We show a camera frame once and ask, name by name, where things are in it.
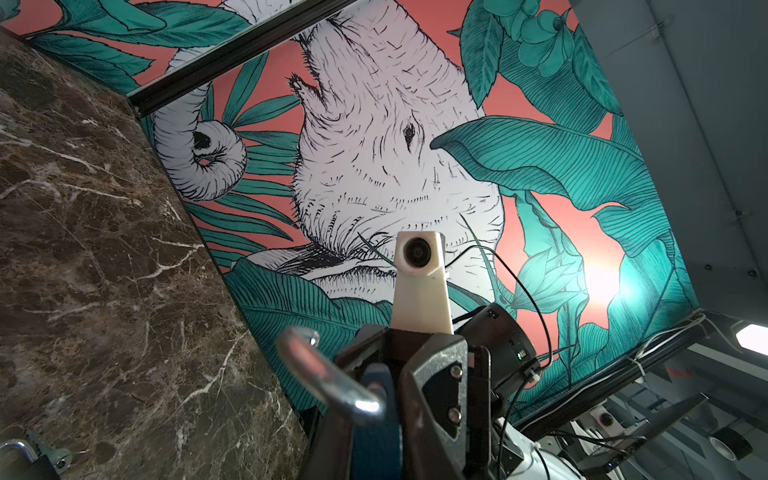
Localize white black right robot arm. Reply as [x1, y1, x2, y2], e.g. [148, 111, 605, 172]
[334, 303, 582, 479]

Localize blue padlock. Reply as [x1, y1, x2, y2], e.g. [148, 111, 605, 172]
[277, 326, 403, 479]

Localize small black padlock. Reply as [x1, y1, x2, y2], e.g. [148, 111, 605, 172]
[1, 439, 60, 480]

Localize black right corner frame post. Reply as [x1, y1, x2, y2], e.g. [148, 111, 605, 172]
[128, 0, 354, 119]

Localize thin black right cable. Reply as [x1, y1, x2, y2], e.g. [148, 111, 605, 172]
[443, 242, 556, 385]

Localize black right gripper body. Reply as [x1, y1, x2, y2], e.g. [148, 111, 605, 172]
[334, 303, 540, 479]

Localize small metal key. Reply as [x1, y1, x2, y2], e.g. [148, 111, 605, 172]
[26, 430, 73, 476]

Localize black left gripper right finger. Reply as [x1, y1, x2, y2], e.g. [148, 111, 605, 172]
[398, 333, 468, 479]

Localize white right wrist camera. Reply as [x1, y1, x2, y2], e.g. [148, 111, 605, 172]
[390, 231, 453, 334]

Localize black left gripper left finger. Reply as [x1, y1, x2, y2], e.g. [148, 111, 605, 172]
[299, 408, 357, 480]

